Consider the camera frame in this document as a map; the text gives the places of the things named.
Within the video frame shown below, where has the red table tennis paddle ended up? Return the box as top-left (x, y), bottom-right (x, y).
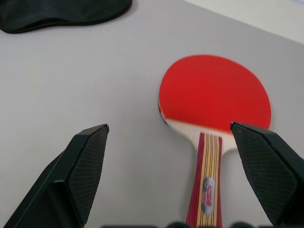
top-left (157, 54), bottom-right (272, 228)

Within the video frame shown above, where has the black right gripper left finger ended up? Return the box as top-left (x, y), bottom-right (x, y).
top-left (0, 123), bottom-right (110, 228)

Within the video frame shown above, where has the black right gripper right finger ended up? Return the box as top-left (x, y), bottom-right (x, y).
top-left (229, 122), bottom-right (304, 228)

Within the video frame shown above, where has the red and black paddle case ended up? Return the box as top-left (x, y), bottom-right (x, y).
top-left (0, 0), bottom-right (133, 34)

